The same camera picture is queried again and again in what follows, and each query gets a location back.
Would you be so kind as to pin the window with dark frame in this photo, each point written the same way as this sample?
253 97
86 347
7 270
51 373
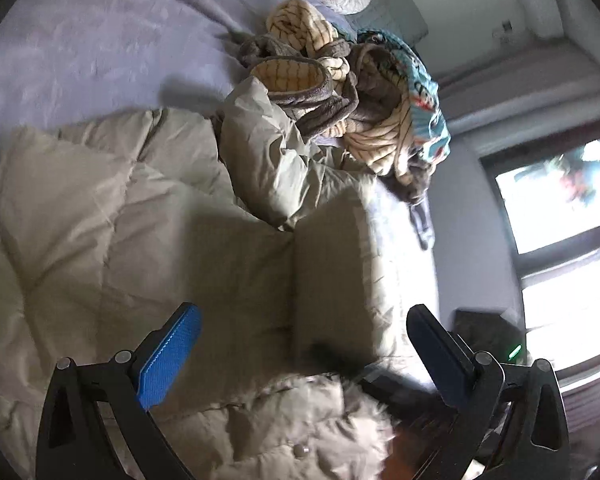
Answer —
555 195

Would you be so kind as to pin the wall socket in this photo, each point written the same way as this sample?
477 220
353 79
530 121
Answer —
505 26

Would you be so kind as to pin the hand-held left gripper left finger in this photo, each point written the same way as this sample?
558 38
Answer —
170 355

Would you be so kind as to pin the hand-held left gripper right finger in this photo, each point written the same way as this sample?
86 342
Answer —
440 355

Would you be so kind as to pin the beige puffer jacket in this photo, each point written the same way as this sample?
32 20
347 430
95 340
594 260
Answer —
180 240

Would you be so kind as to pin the teal printed cloth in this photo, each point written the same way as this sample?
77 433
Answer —
425 105

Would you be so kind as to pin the grey and cream striped fleece blanket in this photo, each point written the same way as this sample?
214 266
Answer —
300 85

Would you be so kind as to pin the bed with lavender sheet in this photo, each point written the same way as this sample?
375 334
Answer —
95 40

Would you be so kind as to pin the grey padded headboard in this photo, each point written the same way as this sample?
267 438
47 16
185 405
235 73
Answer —
395 0

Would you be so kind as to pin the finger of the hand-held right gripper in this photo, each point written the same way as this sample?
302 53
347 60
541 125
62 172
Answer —
395 385

